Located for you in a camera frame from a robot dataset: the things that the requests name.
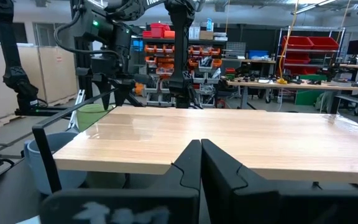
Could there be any blue plastic bin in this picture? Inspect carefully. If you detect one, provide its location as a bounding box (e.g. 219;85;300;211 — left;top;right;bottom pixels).
247;50;270;60

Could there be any wooden workbench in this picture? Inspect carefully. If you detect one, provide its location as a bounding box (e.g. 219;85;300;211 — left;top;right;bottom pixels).
225;77;358;110

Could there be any green ceramic mug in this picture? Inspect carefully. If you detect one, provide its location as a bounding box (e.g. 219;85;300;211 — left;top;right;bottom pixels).
75;103;116;133

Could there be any black frame strut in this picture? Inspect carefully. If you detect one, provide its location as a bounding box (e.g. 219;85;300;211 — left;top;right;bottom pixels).
0;0;74;118

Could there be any yellow hanging cord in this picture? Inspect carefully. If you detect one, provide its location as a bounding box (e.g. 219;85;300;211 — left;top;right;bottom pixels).
277;0;301;85

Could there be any green crate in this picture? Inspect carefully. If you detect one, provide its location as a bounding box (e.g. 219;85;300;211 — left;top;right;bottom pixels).
294;89;326;106

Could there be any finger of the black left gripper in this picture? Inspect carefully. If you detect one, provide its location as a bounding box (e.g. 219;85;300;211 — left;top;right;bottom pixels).
113;80;136;107
91;74;113;111

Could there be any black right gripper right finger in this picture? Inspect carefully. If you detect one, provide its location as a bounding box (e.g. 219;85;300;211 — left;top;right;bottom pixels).
201;138;281;224

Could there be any wooden board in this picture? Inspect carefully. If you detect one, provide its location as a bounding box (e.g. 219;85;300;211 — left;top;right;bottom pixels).
32;88;358;194

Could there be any black bin shelving unit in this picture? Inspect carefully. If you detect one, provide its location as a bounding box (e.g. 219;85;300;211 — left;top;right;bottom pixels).
141;23;229;109

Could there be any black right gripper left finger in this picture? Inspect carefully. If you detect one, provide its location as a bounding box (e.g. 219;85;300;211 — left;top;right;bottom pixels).
147;139;203;202

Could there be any white folding frame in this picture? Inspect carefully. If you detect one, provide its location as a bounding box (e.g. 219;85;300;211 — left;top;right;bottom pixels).
68;89;86;130

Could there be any light blue cloth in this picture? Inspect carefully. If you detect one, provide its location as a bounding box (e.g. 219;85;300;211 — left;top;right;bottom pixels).
16;215;42;224

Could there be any red storage bin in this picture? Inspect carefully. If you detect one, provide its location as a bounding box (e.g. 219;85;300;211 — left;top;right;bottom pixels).
283;52;311;65
282;35;314;50
308;36;340;52
150;22;171;39

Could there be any blue ceramic mug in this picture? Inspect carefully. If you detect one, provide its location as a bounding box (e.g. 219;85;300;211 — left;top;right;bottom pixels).
23;131;88;195

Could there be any metal wire rack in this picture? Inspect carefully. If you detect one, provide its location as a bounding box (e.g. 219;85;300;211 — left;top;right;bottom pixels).
277;26;346;77

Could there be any ceiling light tube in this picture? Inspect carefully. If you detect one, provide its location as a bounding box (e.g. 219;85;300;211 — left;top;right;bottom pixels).
290;0;338;16

